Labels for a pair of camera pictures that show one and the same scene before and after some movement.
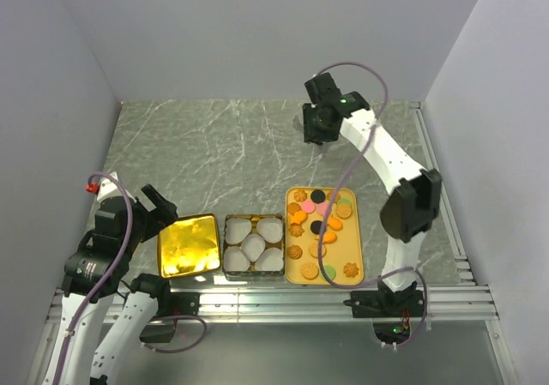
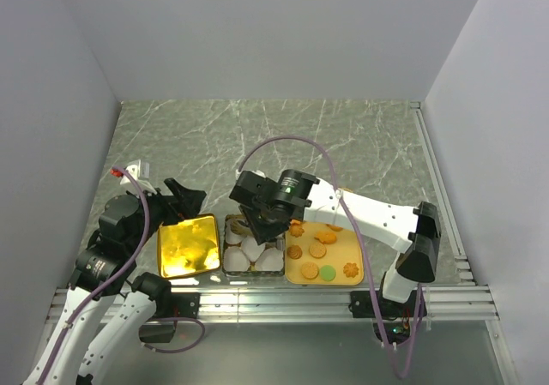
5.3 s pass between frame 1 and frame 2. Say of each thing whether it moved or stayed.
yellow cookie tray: stayed
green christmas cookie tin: stayed
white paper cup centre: stayed
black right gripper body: moved
